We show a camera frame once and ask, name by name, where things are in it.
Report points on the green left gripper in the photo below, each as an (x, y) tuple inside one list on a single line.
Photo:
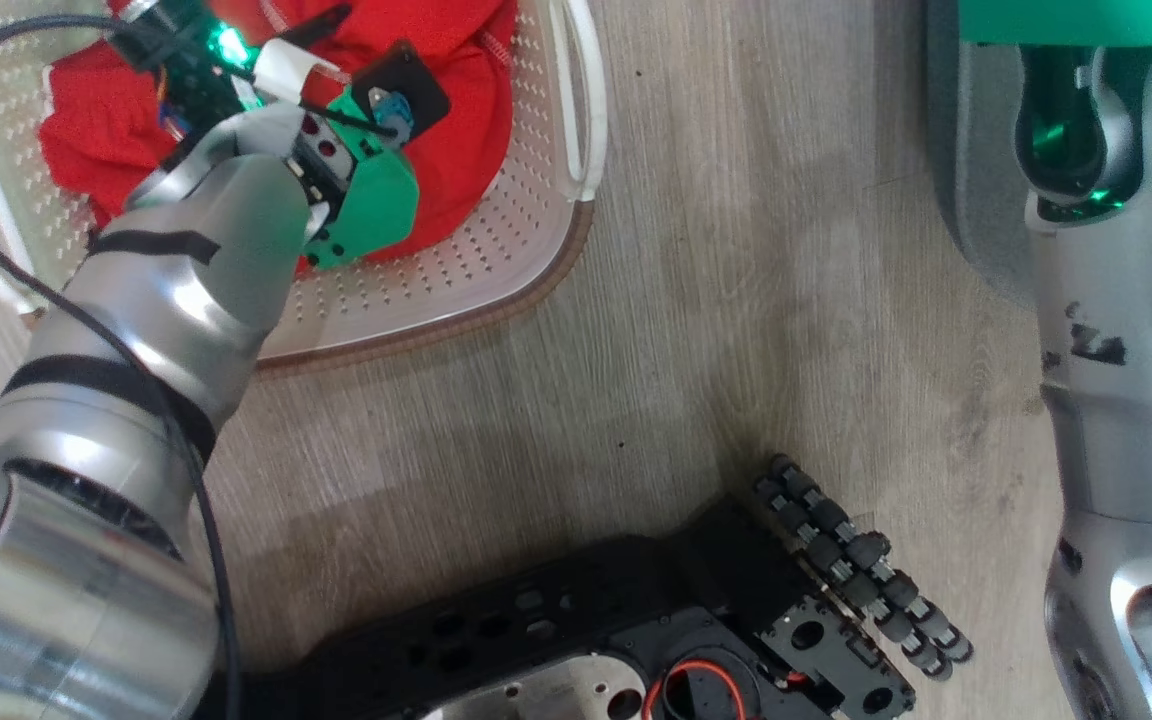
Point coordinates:
[(371, 205)]

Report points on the red clothing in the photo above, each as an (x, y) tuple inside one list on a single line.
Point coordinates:
[(456, 160)]

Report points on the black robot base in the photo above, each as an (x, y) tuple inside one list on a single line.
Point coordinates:
[(536, 610)]

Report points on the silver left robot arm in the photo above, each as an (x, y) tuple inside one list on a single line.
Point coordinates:
[(136, 300)]

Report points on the white perforated laundry basket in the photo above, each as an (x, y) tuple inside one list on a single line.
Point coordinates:
[(496, 270)]

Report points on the grey fabric sofa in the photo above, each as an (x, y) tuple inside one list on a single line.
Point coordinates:
[(976, 150)]

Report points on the black roller omni wheel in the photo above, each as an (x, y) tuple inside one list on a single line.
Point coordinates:
[(856, 560)]

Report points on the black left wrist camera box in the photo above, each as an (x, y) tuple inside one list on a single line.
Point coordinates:
[(411, 75)]

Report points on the blue left camera connector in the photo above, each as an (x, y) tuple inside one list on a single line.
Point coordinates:
[(398, 115)]

